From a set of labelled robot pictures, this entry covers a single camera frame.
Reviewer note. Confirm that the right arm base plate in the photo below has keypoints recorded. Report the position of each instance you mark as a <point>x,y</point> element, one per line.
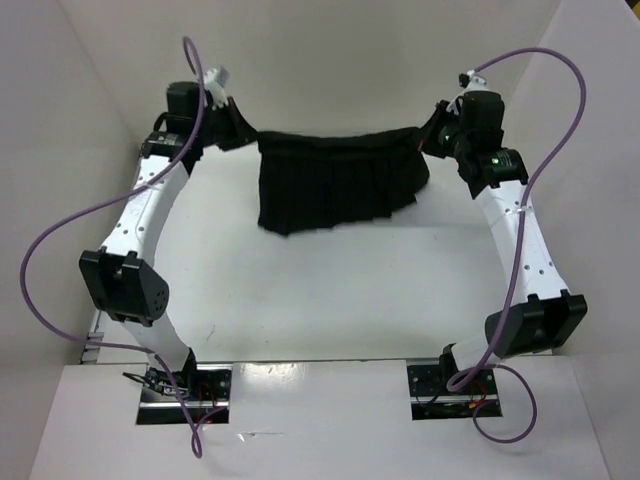
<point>431,400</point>

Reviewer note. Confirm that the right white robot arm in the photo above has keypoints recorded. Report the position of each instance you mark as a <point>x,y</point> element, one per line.
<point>539,313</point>

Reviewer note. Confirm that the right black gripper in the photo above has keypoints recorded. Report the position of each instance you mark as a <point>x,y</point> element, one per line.
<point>427,140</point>

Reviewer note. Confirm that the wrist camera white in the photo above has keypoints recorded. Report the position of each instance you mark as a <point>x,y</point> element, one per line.
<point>468,82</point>
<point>215,80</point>

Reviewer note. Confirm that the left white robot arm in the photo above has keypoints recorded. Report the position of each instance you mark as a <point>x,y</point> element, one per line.
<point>120,275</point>

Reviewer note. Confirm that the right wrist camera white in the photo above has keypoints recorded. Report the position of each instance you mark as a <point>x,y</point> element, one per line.
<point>468,82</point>

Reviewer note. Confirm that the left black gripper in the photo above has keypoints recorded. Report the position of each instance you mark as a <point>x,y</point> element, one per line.
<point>241,132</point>

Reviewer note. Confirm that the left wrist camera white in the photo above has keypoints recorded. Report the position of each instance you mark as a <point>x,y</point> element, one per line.
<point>215,80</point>

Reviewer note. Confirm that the black pleated skirt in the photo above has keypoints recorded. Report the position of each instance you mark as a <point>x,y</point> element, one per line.
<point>309,183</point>

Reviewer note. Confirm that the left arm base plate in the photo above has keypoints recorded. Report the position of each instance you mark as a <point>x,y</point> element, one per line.
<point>207,399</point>

